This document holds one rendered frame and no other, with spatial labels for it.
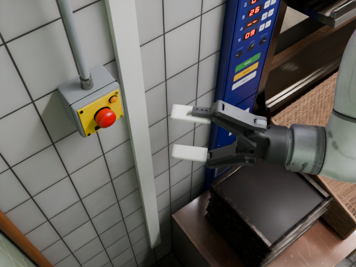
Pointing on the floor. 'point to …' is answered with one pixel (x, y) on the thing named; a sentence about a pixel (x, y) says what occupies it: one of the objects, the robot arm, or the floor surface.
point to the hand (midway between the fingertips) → (177, 133)
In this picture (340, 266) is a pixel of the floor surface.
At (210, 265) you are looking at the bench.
